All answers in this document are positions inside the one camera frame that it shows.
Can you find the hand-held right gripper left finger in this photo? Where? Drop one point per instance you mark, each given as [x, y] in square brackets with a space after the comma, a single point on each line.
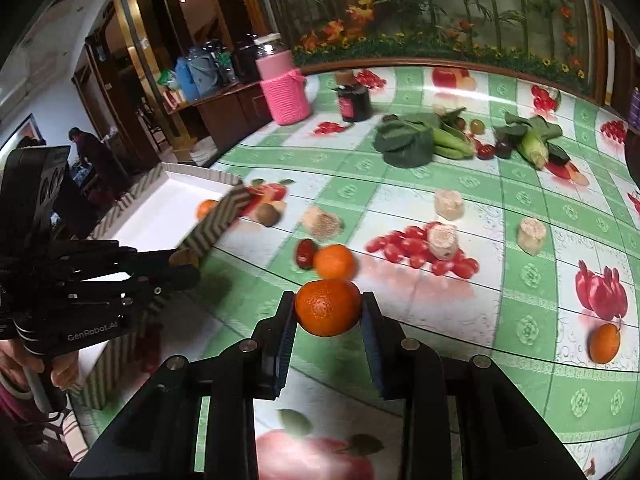
[281, 345]

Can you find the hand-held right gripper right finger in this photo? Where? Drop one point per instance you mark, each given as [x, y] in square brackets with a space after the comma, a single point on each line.
[376, 350]

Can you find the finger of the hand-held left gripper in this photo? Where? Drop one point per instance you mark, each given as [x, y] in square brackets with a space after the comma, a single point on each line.
[150, 270]
[135, 297]

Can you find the brown round fruit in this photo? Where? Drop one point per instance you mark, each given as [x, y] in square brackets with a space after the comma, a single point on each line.
[184, 258]
[269, 214]

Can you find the orange mandarin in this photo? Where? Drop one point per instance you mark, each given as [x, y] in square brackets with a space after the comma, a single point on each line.
[327, 307]
[605, 344]
[334, 261]
[206, 209]

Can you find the striped white box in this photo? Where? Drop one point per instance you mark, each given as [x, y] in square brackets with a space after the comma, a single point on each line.
[165, 210]

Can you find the red date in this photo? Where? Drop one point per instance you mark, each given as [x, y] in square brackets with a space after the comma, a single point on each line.
[305, 254]

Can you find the pale round cake piece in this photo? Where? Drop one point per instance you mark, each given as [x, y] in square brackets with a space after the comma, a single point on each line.
[443, 242]
[448, 205]
[531, 236]

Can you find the brown grainy round cake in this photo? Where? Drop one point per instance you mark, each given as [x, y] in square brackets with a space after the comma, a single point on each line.
[324, 224]

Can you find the person's left hand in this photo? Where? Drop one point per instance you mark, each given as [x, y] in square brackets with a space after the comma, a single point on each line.
[65, 370]

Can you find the fruit print green tablecloth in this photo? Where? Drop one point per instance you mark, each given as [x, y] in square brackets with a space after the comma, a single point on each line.
[450, 310]

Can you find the red and white carton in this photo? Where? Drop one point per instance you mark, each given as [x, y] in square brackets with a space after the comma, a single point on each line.
[172, 98]

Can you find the wooden counter cabinet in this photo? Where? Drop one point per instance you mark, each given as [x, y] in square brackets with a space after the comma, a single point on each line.
[230, 115]

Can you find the green packet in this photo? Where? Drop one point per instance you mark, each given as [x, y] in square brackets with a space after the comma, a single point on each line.
[167, 80]

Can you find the blue thermos jug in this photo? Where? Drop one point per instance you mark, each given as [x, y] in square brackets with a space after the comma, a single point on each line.
[186, 80]

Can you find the grey-blue kettle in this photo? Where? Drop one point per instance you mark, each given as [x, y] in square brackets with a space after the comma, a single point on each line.
[204, 72]

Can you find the large green bok choy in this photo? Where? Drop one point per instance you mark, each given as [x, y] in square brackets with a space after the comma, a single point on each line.
[405, 142]

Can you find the pink knit-sleeved bottle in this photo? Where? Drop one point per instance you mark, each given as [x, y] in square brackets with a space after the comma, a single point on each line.
[282, 90]

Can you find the small red fruit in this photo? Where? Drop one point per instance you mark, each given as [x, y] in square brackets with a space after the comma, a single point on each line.
[485, 152]

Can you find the black pot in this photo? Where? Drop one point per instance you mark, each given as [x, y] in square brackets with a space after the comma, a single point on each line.
[246, 60]

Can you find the green grape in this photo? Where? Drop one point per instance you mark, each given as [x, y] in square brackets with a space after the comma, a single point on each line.
[478, 126]

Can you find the dark jar with cork lid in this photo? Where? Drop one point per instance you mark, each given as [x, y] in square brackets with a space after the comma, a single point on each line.
[354, 100]

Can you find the corn cob with husk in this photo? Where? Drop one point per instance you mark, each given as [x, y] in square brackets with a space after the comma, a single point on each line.
[532, 152]

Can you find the small green bok choy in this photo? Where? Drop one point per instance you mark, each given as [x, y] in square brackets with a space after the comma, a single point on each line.
[530, 127]

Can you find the purple bottles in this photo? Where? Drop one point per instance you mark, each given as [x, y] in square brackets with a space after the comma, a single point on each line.
[634, 107]

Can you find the bamboo and flower wall picture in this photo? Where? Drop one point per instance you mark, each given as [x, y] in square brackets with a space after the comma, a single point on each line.
[450, 10]

